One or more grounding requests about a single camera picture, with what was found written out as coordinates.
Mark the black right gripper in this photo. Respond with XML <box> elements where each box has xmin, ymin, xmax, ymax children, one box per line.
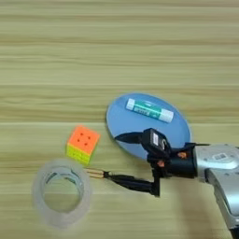
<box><xmin>104</xmin><ymin>132</ymin><xmax>200</xmax><ymax>198</ymax></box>

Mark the orange yellow puzzle cube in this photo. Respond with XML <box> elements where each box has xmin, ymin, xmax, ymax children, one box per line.
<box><xmin>65</xmin><ymin>124</ymin><xmax>102</xmax><ymax>167</ymax></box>

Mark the green white eraser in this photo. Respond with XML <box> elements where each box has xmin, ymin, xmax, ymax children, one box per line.
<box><xmin>125</xmin><ymin>97</ymin><xmax>175</xmax><ymax>124</ymax></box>

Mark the small black box white label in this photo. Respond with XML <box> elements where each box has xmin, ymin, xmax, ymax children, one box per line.
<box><xmin>141</xmin><ymin>127</ymin><xmax>171</xmax><ymax>156</ymax></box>

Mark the blue round plate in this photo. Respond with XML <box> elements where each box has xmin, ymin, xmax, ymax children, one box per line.
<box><xmin>105</xmin><ymin>91</ymin><xmax>192</xmax><ymax>162</ymax></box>

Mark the clear tape roll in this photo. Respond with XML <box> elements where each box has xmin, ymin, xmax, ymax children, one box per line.
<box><xmin>31</xmin><ymin>158</ymin><xmax>94</xmax><ymax>231</ymax></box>

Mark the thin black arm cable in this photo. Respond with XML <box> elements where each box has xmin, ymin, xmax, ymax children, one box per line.
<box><xmin>186</xmin><ymin>141</ymin><xmax>211</xmax><ymax>148</ymax></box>

